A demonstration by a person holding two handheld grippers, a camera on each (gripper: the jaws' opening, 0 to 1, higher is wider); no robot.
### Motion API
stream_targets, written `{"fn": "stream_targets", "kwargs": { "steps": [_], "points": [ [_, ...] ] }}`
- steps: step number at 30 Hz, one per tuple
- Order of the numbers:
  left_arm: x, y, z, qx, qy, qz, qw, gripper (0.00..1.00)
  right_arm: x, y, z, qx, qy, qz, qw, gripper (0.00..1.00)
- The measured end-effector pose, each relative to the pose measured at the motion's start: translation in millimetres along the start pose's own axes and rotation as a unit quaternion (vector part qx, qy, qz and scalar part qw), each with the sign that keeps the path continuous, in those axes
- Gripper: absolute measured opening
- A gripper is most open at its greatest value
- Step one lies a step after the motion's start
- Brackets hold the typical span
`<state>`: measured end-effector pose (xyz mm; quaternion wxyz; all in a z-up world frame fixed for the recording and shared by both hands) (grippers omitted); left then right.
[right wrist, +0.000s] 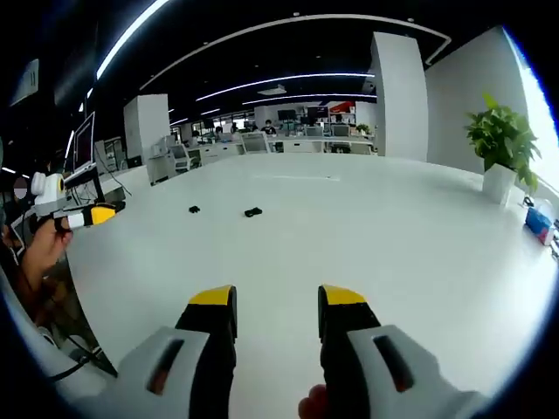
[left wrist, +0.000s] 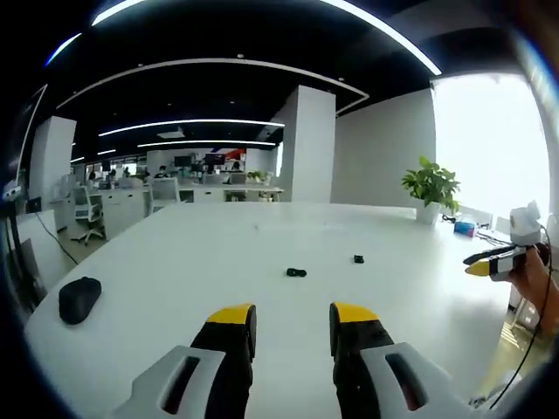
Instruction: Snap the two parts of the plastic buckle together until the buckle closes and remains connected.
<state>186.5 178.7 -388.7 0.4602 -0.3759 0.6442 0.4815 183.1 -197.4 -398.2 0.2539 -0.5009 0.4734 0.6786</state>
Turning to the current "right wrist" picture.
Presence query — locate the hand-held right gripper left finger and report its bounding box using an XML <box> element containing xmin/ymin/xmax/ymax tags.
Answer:
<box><xmin>73</xmin><ymin>284</ymin><xmax>239</xmax><ymax>419</ymax></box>

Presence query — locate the open laptop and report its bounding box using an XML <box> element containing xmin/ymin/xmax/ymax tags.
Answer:
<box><xmin>64</xmin><ymin>110</ymin><xmax>98</xmax><ymax>183</ymax></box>

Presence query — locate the blue tissue box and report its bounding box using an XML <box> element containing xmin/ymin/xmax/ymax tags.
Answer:
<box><xmin>523</xmin><ymin>203</ymin><xmax>556</xmax><ymax>246</ymax></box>

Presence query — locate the green potted plant white pot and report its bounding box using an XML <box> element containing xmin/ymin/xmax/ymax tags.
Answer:
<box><xmin>463</xmin><ymin>92</ymin><xmax>543</xmax><ymax>207</ymax></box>

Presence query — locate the black laptop stand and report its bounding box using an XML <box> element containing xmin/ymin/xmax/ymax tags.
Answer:
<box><xmin>65</xmin><ymin>168</ymin><xmax>107</xmax><ymax>207</ymax></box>

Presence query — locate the hanging ceiling sign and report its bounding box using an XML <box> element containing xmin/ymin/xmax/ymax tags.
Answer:
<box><xmin>9</xmin><ymin>58</ymin><xmax>41</xmax><ymax>107</ymax></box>

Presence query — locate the row of white office desks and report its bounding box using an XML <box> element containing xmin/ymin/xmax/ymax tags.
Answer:
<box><xmin>147</xmin><ymin>124</ymin><xmax>377</xmax><ymax>187</ymax></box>

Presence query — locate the person's right hand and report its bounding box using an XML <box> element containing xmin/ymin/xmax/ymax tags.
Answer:
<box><xmin>298</xmin><ymin>383</ymin><xmax>335</xmax><ymax>419</ymax></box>

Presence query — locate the long ceiling light strip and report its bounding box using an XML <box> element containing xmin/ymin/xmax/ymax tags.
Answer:
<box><xmin>96</xmin><ymin>0</ymin><xmax>170</xmax><ymax>80</ymax></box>
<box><xmin>195</xmin><ymin>71</ymin><xmax>377</xmax><ymax>103</ymax></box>

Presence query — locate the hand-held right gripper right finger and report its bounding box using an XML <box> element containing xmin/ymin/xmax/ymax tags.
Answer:
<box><xmin>317</xmin><ymin>284</ymin><xmax>491</xmax><ymax>419</ymax></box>

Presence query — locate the black cable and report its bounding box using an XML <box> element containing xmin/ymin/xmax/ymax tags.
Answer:
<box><xmin>43</xmin><ymin>332</ymin><xmax>120</xmax><ymax>381</ymax></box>

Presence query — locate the white square column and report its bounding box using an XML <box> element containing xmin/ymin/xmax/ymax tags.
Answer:
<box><xmin>122</xmin><ymin>93</ymin><xmax>171</xmax><ymax>169</ymax></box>
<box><xmin>369</xmin><ymin>31</ymin><xmax>430</xmax><ymax>163</ymax></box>

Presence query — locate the person's left hand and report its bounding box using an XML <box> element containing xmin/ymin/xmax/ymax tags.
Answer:
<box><xmin>20</xmin><ymin>219</ymin><xmax>74</xmax><ymax>290</ymax></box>

